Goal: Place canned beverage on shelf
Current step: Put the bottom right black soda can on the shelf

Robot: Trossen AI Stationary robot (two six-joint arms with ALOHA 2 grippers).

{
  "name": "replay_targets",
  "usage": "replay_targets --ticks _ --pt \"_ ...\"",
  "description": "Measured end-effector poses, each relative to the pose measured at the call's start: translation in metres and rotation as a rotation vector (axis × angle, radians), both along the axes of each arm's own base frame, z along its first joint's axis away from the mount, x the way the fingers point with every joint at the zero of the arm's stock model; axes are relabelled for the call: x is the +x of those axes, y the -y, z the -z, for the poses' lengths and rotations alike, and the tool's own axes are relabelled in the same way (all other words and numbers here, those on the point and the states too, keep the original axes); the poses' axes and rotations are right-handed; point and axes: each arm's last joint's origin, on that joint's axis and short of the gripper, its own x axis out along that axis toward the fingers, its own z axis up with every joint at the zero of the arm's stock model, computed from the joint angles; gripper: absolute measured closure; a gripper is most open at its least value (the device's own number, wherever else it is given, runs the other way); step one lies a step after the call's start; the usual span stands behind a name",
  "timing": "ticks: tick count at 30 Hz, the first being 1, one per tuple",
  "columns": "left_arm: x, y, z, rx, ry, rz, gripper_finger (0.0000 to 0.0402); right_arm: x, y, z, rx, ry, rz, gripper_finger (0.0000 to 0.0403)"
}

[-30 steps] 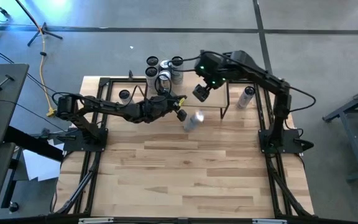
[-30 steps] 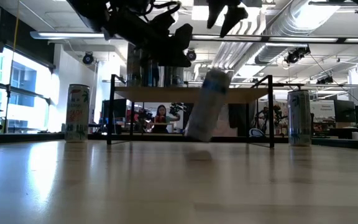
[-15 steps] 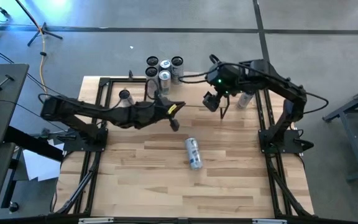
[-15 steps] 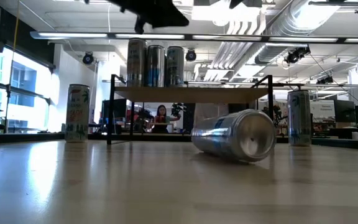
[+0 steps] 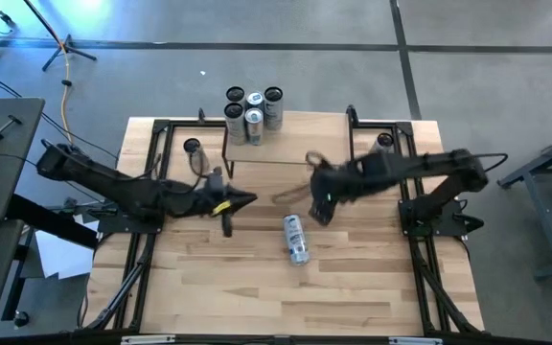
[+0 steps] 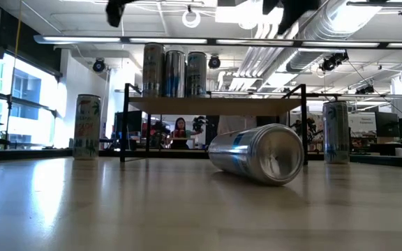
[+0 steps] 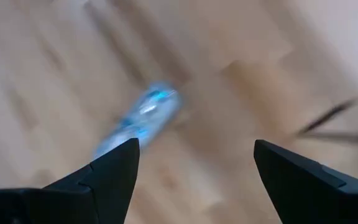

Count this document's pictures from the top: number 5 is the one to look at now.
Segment wooden shelf black metal frame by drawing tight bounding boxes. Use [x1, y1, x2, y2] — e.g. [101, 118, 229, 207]
[220, 108, 354, 179]

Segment white Celsius can palm print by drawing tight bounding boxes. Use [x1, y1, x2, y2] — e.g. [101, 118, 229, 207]
[370, 131, 396, 155]
[263, 85, 285, 132]
[182, 137, 210, 176]

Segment silver bracket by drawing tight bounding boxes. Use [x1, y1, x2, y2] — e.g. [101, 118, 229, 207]
[120, 333, 177, 345]
[388, 336, 444, 345]

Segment white paper sheets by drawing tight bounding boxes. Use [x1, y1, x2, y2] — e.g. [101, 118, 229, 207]
[34, 214, 99, 282]

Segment blue silver Red Bull can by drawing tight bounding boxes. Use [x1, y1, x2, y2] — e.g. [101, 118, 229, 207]
[245, 91, 266, 112]
[243, 106, 265, 147]

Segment black aluminium rig frame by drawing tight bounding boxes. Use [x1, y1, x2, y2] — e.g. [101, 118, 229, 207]
[81, 117, 486, 345]

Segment black tripod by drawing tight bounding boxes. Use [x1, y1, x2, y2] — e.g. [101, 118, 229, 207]
[20, 0, 99, 73]

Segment white Celsius Arctic can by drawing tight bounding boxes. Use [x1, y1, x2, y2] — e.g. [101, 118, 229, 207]
[282, 213, 311, 267]

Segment white Celsius Tropical can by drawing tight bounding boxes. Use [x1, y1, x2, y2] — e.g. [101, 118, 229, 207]
[224, 84, 248, 116]
[222, 101, 248, 146]

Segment yellow cable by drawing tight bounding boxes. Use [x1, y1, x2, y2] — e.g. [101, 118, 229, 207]
[58, 47, 75, 145]

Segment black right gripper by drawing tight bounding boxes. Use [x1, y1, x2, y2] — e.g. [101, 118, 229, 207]
[270, 156, 372, 227]

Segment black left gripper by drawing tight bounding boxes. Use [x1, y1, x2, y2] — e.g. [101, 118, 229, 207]
[184, 166, 259, 239]

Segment black beam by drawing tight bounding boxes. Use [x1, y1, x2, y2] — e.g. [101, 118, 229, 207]
[6, 194, 100, 250]

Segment grey metal table frame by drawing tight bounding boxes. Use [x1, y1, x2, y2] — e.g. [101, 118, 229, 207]
[497, 123, 552, 282]

